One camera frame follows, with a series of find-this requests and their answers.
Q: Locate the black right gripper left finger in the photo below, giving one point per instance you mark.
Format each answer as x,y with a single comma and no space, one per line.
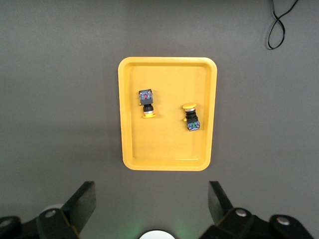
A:
74,214

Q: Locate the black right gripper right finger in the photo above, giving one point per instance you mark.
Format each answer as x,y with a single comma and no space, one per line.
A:
224,219

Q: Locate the yellow mushroom button green mark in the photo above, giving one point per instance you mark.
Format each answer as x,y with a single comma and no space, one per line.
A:
191,117

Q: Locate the yellow mushroom button red mark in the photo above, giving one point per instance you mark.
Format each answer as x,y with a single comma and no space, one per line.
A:
146,99

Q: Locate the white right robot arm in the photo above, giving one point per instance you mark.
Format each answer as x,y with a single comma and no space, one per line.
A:
157,234

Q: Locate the yellow plastic tray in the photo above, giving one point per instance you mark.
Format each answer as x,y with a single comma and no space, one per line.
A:
167,147

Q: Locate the dark grey table mat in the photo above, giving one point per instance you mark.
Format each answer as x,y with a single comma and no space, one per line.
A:
49,99

